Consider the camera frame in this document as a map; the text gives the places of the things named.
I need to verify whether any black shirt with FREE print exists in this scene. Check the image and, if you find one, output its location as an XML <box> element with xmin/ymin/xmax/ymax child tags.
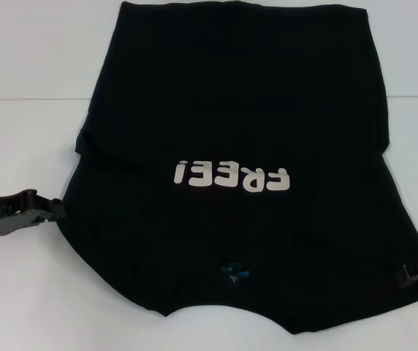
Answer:
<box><xmin>57</xmin><ymin>0</ymin><xmax>418</xmax><ymax>336</ymax></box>

